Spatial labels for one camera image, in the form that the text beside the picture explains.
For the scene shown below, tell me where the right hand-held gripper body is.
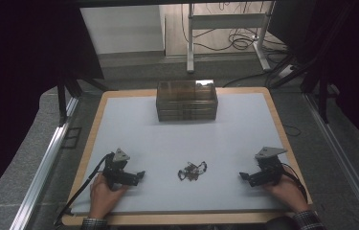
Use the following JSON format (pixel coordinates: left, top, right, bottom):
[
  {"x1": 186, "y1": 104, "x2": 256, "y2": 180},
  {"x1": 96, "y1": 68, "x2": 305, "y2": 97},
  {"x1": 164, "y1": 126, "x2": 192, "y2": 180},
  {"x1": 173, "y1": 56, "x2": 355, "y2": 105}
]
[{"x1": 248, "y1": 146, "x2": 288, "y2": 188}]

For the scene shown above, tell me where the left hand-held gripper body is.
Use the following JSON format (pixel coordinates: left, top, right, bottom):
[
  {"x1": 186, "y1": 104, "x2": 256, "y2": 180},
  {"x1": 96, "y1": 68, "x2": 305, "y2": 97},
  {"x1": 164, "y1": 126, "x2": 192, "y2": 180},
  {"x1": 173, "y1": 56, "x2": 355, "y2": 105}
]
[{"x1": 102, "y1": 148, "x2": 139, "y2": 190}]

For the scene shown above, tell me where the dark beaded necklace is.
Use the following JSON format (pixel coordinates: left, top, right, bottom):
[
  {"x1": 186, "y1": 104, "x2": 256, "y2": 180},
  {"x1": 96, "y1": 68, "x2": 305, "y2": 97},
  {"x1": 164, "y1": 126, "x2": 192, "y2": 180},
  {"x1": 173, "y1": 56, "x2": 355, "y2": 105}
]
[{"x1": 177, "y1": 160, "x2": 208, "y2": 182}]

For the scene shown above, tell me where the transparent brown drawer box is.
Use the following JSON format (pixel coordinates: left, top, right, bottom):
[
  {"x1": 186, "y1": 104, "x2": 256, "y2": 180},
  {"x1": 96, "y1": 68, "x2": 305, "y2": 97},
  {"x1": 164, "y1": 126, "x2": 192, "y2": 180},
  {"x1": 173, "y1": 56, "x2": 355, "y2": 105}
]
[{"x1": 155, "y1": 80, "x2": 219, "y2": 123}]

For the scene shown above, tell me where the person's right hand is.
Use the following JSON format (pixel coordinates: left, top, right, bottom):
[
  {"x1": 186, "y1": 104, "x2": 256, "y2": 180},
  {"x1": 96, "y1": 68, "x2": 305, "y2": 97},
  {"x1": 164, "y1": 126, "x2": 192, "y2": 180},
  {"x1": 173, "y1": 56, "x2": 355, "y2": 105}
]
[{"x1": 261, "y1": 173, "x2": 313, "y2": 214}]

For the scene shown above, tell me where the person's left hand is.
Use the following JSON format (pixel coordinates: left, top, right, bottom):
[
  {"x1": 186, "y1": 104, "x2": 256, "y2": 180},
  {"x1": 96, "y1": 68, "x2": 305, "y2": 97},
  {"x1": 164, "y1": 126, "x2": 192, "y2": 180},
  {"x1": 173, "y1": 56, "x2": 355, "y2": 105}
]
[{"x1": 89, "y1": 173, "x2": 129, "y2": 220}]

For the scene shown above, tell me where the white table mat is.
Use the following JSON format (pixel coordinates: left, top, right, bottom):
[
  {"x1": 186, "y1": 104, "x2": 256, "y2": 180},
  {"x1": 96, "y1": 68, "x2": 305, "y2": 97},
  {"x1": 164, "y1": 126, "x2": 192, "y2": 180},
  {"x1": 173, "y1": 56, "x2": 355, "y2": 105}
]
[{"x1": 71, "y1": 92, "x2": 305, "y2": 216}]

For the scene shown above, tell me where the black metal stand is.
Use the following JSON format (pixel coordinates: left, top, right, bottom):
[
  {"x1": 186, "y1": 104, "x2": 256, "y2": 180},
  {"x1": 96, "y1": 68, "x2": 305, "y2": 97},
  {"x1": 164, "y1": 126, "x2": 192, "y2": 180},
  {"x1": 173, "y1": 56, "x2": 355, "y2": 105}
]
[
  {"x1": 56, "y1": 72, "x2": 113, "y2": 127},
  {"x1": 268, "y1": 53, "x2": 342, "y2": 125}
]

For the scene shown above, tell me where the white power strip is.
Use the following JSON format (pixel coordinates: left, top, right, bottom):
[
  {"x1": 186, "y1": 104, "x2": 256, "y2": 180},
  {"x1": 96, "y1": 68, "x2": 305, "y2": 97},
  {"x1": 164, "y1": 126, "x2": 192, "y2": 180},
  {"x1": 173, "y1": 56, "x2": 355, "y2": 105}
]
[{"x1": 277, "y1": 64, "x2": 297, "y2": 80}]

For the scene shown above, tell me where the dark curtain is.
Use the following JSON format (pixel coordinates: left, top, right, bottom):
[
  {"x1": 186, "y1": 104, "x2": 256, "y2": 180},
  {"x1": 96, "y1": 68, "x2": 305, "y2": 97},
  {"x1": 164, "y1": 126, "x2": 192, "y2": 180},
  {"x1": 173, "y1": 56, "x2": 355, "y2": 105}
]
[
  {"x1": 266, "y1": 0, "x2": 359, "y2": 156},
  {"x1": 0, "y1": 0, "x2": 105, "y2": 214}
]

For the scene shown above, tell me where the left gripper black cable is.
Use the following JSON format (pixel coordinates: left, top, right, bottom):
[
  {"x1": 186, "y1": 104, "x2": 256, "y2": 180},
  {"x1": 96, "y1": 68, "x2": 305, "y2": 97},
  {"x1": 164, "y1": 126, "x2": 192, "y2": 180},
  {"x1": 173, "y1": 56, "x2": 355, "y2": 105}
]
[{"x1": 53, "y1": 152, "x2": 115, "y2": 226}]

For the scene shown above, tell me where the thin black cable loop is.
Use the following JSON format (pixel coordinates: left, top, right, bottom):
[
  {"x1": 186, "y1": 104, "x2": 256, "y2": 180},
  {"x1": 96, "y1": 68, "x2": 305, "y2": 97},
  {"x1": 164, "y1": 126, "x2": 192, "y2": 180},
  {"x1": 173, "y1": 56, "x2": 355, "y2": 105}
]
[{"x1": 282, "y1": 124, "x2": 303, "y2": 138}]

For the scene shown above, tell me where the black floor frame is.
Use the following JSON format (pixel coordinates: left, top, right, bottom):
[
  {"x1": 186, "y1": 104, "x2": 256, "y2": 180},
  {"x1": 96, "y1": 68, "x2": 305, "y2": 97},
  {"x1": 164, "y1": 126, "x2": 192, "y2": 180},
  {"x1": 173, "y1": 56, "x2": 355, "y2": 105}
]
[{"x1": 60, "y1": 126, "x2": 83, "y2": 150}]

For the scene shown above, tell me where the aluminium rail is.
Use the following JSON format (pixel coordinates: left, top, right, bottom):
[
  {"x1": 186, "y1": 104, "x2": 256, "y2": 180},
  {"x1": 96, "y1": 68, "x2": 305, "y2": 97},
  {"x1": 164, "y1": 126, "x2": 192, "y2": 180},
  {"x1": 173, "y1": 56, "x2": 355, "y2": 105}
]
[
  {"x1": 303, "y1": 93, "x2": 359, "y2": 230},
  {"x1": 9, "y1": 96, "x2": 79, "y2": 230}
]

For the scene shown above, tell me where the black floor cables bundle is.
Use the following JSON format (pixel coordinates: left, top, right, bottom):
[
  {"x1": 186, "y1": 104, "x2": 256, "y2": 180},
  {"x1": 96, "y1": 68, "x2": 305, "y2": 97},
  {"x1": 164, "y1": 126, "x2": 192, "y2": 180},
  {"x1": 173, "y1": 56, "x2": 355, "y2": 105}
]
[{"x1": 181, "y1": 2, "x2": 289, "y2": 55}]

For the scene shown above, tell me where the white metal desk frame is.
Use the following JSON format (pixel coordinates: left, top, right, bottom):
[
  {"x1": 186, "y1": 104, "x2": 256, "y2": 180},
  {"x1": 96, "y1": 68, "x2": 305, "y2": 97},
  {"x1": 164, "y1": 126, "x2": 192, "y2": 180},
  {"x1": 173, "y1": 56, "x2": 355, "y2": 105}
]
[{"x1": 186, "y1": 1, "x2": 273, "y2": 74}]

